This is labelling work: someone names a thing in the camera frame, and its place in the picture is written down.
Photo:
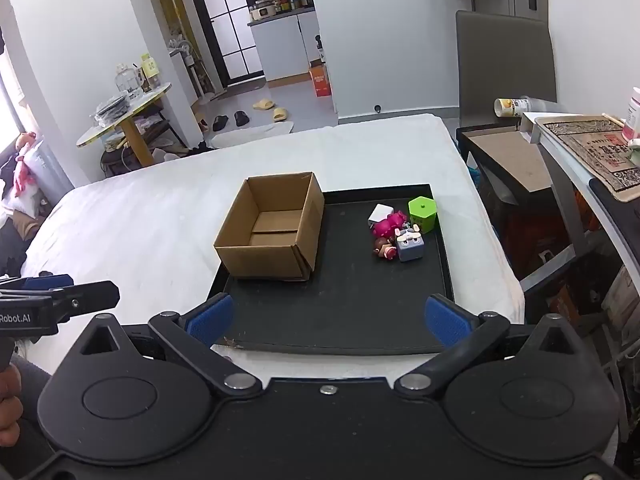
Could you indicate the purple cube toy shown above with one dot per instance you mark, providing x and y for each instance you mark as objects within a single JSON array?
[{"x": 411, "y": 250}]

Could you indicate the black tray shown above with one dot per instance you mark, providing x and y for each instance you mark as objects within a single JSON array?
[{"x": 350, "y": 300}]

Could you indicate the person's left hand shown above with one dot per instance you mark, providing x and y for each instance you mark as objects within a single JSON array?
[{"x": 10, "y": 405}]

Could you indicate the brown-haired doll figurine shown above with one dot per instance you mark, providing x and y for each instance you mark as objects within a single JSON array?
[{"x": 385, "y": 249}]

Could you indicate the round yellow-edged table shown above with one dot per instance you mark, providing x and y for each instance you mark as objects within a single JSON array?
[{"x": 135, "y": 106}]

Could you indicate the white floor mat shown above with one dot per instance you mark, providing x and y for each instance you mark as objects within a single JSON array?
[{"x": 255, "y": 135}]

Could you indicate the white desk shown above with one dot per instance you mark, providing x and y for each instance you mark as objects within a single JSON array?
[{"x": 565, "y": 160}]

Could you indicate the orange box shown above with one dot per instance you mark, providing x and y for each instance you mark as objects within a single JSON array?
[{"x": 321, "y": 80}]

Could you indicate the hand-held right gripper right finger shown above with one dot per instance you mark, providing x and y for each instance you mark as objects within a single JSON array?
[{"x": 445, "y": 320}]

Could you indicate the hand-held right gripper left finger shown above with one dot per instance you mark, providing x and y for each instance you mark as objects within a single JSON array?
[{"x": 210, "y": 320}]

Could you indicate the grey chair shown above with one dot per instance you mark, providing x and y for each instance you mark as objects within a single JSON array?
[{"x": 500, "y": 60}]

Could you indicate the black slipper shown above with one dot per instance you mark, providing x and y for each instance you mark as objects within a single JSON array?
[
  {"x": 242, "y": 118},
  {"x": 220, "y": 123}
]

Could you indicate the clear plastic bottle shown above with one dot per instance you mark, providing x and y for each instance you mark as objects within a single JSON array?
[{"x": 540, "y": 104}]

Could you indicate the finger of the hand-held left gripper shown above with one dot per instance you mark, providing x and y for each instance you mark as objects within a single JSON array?
[
  {"x": 47, "y": 281},
  {"x": 90, "y": 296}
]

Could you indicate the pink figurine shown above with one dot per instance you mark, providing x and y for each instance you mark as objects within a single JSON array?
[{"x": 387, "y": 227}]

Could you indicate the pink plush toy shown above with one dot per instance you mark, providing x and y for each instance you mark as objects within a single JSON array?
[{"x": 25, "y": 165}]

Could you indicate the green hexagonal box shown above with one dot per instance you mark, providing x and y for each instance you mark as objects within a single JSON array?
[{"x": 422, "y": 212}]

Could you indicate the brown cardboard box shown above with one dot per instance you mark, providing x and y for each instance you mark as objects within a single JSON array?
[{"x": 260, "y": 260}]

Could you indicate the yellow slipper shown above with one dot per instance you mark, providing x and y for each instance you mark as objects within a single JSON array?
[
  {"x": 264, "y": 104},
  {"x": 280, "y": 114}
]

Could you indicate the glass jar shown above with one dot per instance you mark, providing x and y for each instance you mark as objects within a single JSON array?
[{"x": 127, "y": 82}]

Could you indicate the pink-lid bottle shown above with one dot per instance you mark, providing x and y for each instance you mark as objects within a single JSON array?
[{"x": 631, "y": 115}]

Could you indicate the black-framed sliding door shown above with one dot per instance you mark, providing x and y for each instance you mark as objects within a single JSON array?
[{"x": 235, "y": 25}]

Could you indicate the white charger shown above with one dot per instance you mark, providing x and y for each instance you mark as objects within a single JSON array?
[{"x": 378, "y": 214}]

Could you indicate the brown printed mat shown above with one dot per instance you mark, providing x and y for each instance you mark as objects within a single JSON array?
[{"x": 590, "y": 155}]

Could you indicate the black side table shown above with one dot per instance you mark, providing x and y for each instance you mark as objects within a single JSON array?
[{"x": 520, "y": 220}]

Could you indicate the white kitchen cabinet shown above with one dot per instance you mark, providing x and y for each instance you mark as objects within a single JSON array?
[{"x": 285, "y": 45}]

